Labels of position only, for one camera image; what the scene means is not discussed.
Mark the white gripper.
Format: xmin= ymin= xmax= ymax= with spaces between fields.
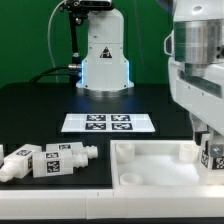
xmin=168 ymin=57 xmax=224 ymax=158

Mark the white square table top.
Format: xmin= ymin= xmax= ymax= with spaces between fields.
xmin=110 ymin=140 xmax=224 ymax=189

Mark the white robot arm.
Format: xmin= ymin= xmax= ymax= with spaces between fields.
xmin=77 ymin=0 xmax=224 ymax=159

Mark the white front fence bar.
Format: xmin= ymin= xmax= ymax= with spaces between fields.
xmin=0 ymin=187 xmax=224 ymax=220

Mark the white fence bar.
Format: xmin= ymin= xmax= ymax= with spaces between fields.
xmin=0 ymin=187 xmax=224 ymax=220
xmin=0 ymin=144 xmax=4 ymax=167

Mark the white marker tag sheet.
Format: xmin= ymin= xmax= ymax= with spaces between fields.
xmin=61 ymin=114 xmax=155 ymax=133

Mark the white left fence bar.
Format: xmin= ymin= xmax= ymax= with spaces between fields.
xmin=0 ymin=144 xmax=4 ymax=167

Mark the black cable bundle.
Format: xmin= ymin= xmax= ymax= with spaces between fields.
xmin=29 ymin=63 xmax=83 ymax=84

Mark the white thin cable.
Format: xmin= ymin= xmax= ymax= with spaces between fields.
xmin=47 ymin=0 xmax=68 ymax=84

